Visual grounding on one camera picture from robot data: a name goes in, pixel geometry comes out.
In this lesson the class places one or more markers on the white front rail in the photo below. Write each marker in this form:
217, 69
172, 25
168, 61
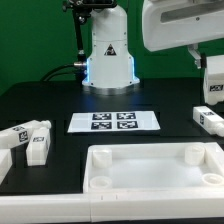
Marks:
149, 205

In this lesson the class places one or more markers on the white block left edge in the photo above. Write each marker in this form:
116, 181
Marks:
5, 163

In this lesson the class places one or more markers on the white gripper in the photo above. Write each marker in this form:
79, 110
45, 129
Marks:
173, 23

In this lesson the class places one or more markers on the black camera stand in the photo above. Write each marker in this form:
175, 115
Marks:
81, 11

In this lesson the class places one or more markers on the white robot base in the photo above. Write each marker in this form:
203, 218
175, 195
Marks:
110, 67

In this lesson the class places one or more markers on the white marker sheet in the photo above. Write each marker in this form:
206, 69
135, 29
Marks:
113, 121

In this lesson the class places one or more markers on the white desk tabletop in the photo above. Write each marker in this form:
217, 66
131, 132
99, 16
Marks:
123, 167

